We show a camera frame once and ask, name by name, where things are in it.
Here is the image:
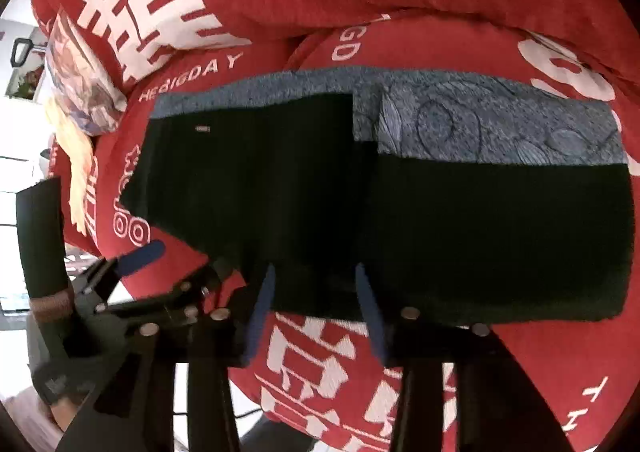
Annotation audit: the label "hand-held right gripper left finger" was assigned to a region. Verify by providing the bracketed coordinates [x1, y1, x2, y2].
[62, 262, 278, 452]

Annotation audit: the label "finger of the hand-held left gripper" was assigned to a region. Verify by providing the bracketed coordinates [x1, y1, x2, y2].
[107, 259, 251, 325]
[75, 239, 166, 304]

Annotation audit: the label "pale yellow cloth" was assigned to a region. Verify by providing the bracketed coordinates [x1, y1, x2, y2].
[45, 97, 96, 235]

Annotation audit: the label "printed picture pillow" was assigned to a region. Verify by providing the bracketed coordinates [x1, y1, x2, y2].
[44, 10, 128, 137]

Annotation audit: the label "red printed bed blanket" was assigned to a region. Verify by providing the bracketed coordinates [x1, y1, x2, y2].
[30, 22, 640, 452]

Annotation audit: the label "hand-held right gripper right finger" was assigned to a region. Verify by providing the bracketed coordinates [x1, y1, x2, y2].
[355, 262, 576, 452]

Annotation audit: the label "blue-grey patterned cloth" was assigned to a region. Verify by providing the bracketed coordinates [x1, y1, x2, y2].
[152, 66, 628, 167]

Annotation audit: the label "black pants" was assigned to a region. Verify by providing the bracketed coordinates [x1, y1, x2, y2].
[120, 92, 635, 325]

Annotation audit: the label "person's left forearm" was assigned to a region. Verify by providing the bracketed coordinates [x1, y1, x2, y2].
[15, 176, 76, 328]

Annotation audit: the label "black loop handle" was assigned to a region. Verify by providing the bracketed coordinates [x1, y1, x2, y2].
[10, 37, 48, 68]

